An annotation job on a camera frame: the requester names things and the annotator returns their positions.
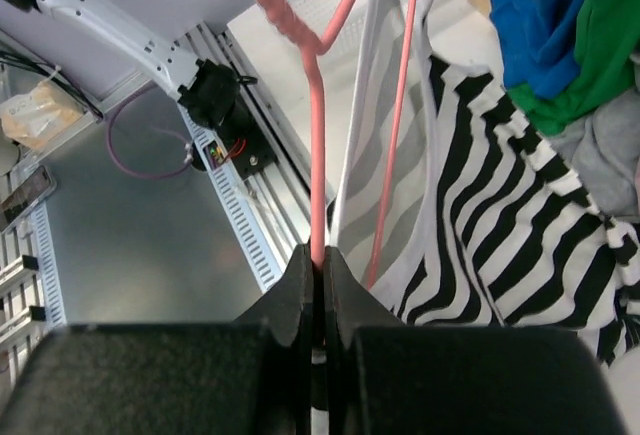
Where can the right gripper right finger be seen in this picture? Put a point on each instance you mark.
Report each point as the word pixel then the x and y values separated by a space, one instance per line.
pixel 348 306

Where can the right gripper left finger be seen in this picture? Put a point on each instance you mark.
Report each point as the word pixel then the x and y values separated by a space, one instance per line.
pixel 286 309

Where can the black white striped tank top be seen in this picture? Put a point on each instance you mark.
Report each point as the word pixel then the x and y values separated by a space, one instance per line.
pixel 454 209

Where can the pink hanger of striped top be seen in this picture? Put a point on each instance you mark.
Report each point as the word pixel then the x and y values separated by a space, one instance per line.
pixel 311 47

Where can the grey tank top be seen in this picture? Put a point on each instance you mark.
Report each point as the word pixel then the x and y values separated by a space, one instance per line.
pixel 603 148

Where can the green tank top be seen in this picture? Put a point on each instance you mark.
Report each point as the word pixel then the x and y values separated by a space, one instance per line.
pixel 607 32

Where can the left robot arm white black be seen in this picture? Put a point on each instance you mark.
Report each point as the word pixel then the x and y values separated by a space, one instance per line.
pixel 207 90

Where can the blue tank top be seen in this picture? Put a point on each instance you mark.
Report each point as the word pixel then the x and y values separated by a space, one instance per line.
pixel 537 39

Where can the white slotted cable duct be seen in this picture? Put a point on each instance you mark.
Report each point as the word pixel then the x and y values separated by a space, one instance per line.
pixel 234 198

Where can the aluminium rail frame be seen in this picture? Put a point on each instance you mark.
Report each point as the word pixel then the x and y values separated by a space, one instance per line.
pixel 269 170

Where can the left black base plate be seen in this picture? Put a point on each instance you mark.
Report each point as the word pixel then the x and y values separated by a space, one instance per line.
pixel 251 152

